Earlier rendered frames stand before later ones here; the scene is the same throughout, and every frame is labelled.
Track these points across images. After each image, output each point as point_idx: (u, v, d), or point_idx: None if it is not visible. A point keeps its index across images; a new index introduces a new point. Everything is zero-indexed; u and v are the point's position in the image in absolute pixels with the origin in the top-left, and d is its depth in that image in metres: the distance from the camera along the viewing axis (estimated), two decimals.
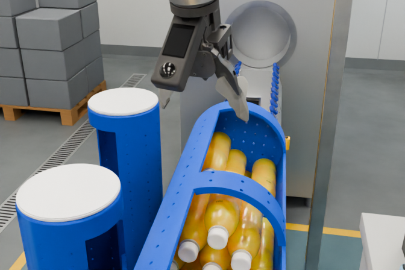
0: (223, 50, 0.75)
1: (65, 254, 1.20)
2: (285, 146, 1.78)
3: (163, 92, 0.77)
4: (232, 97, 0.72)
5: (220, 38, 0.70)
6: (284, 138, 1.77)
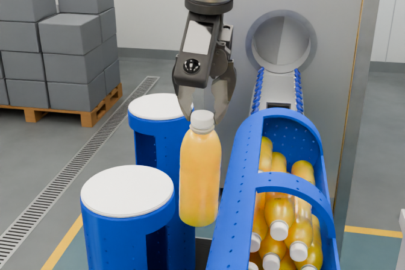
0: None
1: (128, 246, 1.34)
2: None
3: (184, 102, 0.76)
4: (221, 100, 0.75)
5: (230, 37, 0.72)
6: (313, 141, 1.90)
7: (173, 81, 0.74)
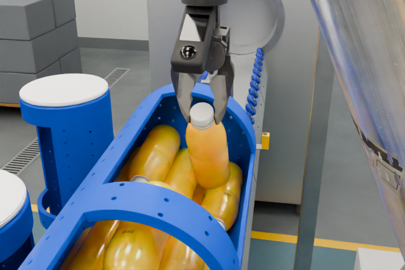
0: None
1: None
2: (264, 145, 1.42)
3: (183, 100, 0.77)
4: (220, 97, 0.75)
5: (226, 33, 0.74)
6: (263, 135, 1.41)
7: (172, 79, 0.75)
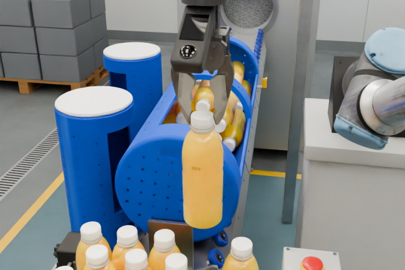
0: None
1: (93, 143, 1.63)
2: (263, 85, 2.20)
3: (183, 100, 0.77)
4: (220, 97, 0.75)
5: (226, 33, 0.74)
6: (263, 78, 2.19)
7: (172, 79, 0.75)
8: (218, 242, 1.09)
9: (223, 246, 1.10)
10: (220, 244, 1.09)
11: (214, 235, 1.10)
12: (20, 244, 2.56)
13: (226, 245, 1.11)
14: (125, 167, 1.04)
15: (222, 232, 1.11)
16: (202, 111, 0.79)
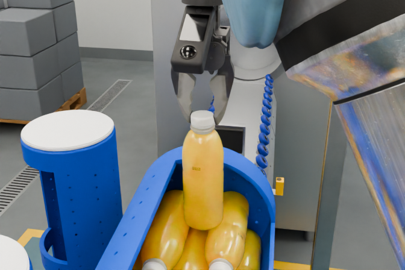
0: None
1: None
2: (278, 191, 1.35)
3: (183, 100, 0.77)
4: (220, 97, 0.75)
5: (226, 33, 0.74)
6: (276, 181, 1.34)
7: (172, 79, 0.75)
8: None
9: None
10: None
11: None
12: None
13: None
14: None
15: None
16: (202, 111, 0.79)
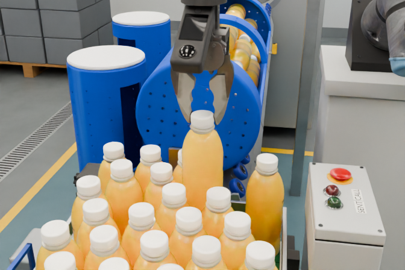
0: None
1: (105, 97, 1.62)
2: (273, 51, 2.19)
3: (183, 100, 0.77)
4: (220, 97, 0.75)
5: (226, 33, 0.74)
6: (272, 44, 2.18)
7: (172, 79, 0.75)
8: (236, 171, 1.08)
9: (240, 178, 1.09)
10: (238, 173, 1.08)
11: None
12: (28, 215, 2.55)
13: (244, 178, 1.09)
14: (147, 94, 1.04)
15: (243, 167, 1.11)
16: None
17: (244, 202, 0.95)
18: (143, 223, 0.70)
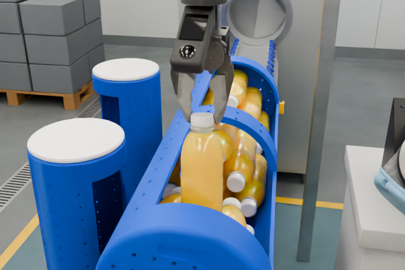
0: None
1: (74, 194, 1.30)
2: (280, 110, 1.87)
3: (183, 100, 0.77)
4: (220, 97, 0.75)
5: (226, 33, 0.74)
6: (279, 102, 1.87)
7: (172, 79, 0.75)
8: None
9: None
10: None
11: None
12: None
13: None
14: (108, 267, 0.72)
15: None
16: (229, 100, 1.28)
17: None
18: None
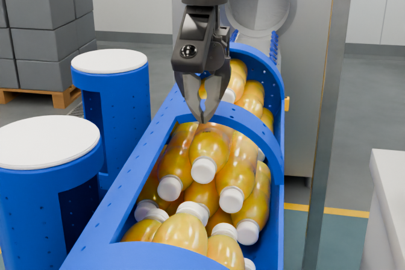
0: None
1: (35, 207, 1.07)
2: (284, 107, 1.64)
3: (191, 102, 0.76)
4: (213, 97, 0.76)
5: (226, 33, 0.74)
6: None
7: (176, 82, 0.75)
8: None
9: None
10: None
11: None
12: None
13: None
14: None
15: None
16: (225, 94, 1.04)
17: None
18: None
